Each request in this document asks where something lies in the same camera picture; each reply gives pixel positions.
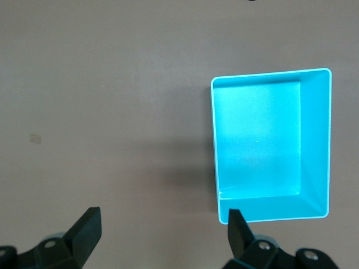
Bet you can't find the blue plastic box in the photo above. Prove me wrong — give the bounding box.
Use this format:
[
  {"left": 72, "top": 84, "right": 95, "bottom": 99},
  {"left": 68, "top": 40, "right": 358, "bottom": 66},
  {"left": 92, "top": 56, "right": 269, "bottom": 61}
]
[{"left": 210, "top": 67, "right": 333, "bottom": 225}]

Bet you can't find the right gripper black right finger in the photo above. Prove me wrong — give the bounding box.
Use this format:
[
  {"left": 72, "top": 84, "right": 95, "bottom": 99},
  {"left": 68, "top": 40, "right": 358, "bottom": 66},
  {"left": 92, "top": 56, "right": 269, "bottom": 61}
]
[{"left": 223, "top": 208, "right": 337, "bottom": 269}]

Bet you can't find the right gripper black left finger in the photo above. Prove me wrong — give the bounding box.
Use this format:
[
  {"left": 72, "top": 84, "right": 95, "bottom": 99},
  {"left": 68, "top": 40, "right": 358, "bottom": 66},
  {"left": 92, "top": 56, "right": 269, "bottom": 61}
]
[{"left": 0, "top": 207, "right": 101, "bottom": 269}]

